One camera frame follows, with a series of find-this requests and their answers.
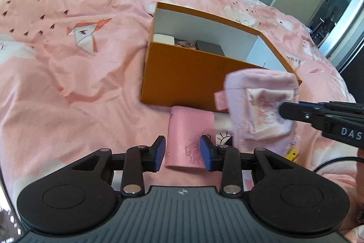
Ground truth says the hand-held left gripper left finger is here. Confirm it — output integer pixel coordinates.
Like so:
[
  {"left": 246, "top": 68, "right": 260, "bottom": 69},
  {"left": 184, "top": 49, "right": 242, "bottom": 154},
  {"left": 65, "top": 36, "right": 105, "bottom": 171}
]
[{"left": 64, "top": 135, "right": 167, "bottom": 198}]

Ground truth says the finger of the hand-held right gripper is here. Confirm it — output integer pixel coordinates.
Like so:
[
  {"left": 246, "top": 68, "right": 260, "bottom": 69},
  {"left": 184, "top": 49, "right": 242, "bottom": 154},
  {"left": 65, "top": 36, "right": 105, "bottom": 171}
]
[
  {"left": 279, "top": 102, "right": 322, "bottom": 122},
  {"left": 298, "top": 101, "right": 356, "bottom": 111}
]

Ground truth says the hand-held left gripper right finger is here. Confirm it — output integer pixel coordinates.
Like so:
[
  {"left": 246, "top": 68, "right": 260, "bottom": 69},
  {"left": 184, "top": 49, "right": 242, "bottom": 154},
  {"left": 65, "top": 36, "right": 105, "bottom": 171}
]
[{"left": 200, "top": 134, "right": 307, "bottom": 196}]

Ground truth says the pink card wallet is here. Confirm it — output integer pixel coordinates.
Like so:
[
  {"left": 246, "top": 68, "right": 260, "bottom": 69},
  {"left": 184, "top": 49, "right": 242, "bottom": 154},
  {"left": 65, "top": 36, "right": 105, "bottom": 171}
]
[{"left": 165, "top": 106, "right": 215, "bottom": 168}]

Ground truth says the pale pink cloth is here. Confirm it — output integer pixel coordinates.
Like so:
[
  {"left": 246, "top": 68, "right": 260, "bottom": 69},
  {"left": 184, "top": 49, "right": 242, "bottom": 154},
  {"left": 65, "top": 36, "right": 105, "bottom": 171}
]
[{"left": 214, "top": 69, "right": 302, "bottom": 156}]

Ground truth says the orange cardboard box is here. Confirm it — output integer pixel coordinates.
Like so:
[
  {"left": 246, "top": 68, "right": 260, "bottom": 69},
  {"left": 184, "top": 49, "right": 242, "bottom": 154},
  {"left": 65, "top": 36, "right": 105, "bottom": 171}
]
[{"left": 140, "top": 2, "right": 302, "bottom": 114}]

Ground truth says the long white box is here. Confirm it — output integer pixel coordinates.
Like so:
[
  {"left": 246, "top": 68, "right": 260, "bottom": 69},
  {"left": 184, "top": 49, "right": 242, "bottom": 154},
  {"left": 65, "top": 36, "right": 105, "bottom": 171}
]
[{"left": 153, "top": 33, "right": 175, "bottom": 46}]

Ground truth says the person's right forearm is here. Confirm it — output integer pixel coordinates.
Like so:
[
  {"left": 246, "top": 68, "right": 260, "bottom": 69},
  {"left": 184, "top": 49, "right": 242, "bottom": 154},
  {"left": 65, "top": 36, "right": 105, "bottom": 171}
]
[{"left": 345, "top": 172, "right": 364, "bottom": 233}]

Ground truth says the yellow plush toy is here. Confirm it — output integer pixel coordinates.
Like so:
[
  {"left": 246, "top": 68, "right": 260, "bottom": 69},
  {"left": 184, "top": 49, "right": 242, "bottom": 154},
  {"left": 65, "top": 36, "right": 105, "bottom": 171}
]
[{"left": 284, "top": 148, "right": 300, "bottom": 161}]

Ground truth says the pink printed blanket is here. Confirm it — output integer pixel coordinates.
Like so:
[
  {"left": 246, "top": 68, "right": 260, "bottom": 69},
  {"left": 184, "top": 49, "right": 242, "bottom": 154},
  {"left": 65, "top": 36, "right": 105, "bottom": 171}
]
[{"left": 0, "top": 0, "right": 364, "bottom": 243}]

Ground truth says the black smartphone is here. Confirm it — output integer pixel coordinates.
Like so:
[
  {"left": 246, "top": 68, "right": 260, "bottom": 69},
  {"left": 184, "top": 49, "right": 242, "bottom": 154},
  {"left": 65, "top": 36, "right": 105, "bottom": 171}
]
[{"left": 0, "top": 180, "right": 20, "bottom": 243}]

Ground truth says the black cable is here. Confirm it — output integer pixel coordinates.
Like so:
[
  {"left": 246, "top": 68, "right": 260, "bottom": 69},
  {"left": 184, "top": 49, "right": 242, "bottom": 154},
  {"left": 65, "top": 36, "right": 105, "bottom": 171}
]
[{"left": 313, "top": 156, "right": 364, "bottom": 173}]

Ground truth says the sliding door frame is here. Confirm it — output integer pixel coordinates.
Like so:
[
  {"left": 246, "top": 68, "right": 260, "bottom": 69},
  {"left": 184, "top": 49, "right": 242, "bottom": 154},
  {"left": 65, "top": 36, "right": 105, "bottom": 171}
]
[{"left": 317, "top": 0, "right": 364, "bottom": 67}]

